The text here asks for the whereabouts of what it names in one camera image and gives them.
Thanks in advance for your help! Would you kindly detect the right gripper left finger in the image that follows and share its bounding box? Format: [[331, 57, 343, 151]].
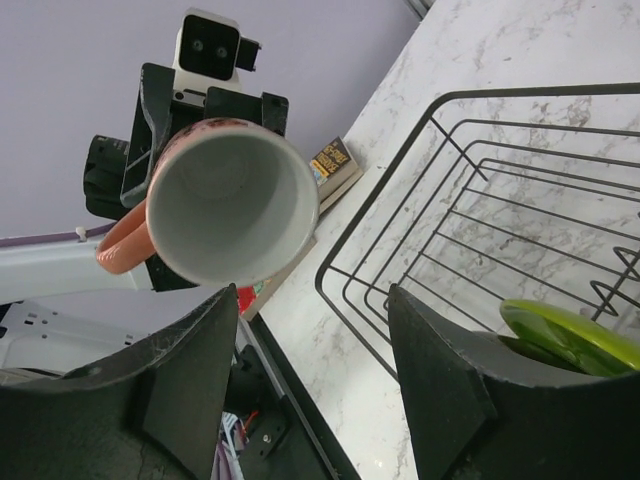
[[1, 285, 238, 479]]

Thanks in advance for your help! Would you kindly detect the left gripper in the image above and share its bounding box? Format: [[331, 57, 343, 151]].
[[83, 63, 289, 220]]

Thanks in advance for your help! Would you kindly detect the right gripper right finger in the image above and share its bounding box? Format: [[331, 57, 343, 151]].
[[388, 285, 639, 479]]

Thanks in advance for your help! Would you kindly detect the pink ceramic mug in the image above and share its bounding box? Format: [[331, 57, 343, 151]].
[[96, 118, 319, 286]]

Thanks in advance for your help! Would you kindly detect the black wire dish rack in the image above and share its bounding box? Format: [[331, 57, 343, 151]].
[[315, 83, 639, 374]]

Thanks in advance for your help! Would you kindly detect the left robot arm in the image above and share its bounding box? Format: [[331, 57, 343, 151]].
[[1, 63, 289, 376]]

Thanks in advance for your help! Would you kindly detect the green plate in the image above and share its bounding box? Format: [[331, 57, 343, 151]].
[[499, 299, 639, 377]]

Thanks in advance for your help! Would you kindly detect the colourful bottom book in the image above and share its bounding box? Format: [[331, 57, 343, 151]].
[[238, 236, 316, 321]]

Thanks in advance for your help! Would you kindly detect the treehouse paperback book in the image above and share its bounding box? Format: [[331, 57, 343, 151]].
[[310, 137, 360, 192]]

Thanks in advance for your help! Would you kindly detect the lower book in stack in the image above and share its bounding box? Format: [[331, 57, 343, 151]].
[[318, 166, 363, 215]]

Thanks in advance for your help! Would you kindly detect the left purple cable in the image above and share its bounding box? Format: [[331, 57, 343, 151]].
[[0, 224, 116, 249]]

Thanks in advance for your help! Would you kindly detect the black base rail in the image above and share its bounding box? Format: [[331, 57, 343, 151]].
[[216, 318, 360, 479]]

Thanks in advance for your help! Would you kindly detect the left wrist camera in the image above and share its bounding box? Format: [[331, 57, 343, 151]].
[[172, 7, 262, 93]]

